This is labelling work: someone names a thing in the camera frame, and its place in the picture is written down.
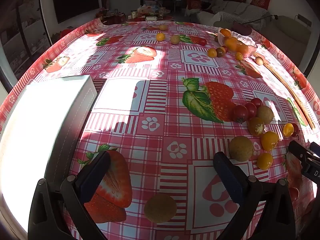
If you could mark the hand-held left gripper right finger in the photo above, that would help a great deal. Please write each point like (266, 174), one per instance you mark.
(228, 177)

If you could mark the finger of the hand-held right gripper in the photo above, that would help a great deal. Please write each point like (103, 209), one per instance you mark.
(300, 152)
(316, 149)

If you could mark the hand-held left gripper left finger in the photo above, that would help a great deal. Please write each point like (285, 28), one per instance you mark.
(93, 177)

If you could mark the red cherry tomato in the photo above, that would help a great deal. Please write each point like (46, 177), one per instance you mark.
(256, 102)
(226, 49)
(296, 129)
(202, 41)
(239, 113)
(251, 110)

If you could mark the brown longan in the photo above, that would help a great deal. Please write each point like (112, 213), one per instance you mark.
(241, 148)
(175, 39)
(160, 208)
(259, 60)
(265, 115)
(163, 27)

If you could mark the white rectangular box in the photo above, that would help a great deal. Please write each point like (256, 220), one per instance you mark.
(45, 130)

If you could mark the long wooden stick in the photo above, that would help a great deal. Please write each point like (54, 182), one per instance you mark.
(282, 82)

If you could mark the strawberry print checked tablecloth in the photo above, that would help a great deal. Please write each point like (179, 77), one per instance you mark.
(170, 120)

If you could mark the clear glass bowl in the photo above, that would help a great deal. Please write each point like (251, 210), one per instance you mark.
(251, 45)

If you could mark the small orange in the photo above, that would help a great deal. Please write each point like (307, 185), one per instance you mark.
(231, 43)
(242, 48)
(225, 32)

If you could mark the beige armchair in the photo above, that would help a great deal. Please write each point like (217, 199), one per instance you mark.
(287, 28)

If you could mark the dark brown cherry tomato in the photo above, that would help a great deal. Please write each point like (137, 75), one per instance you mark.
(220, 52)

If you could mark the dark purple object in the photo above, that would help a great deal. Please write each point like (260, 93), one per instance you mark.
(241, 28)

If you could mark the white sofa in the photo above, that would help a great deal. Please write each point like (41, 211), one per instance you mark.
(235, 11)

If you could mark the dark display cabinet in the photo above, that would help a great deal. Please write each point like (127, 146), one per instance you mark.
(25, 30)

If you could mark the cluttered dining table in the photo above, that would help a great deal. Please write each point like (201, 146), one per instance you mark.
(147, 15)

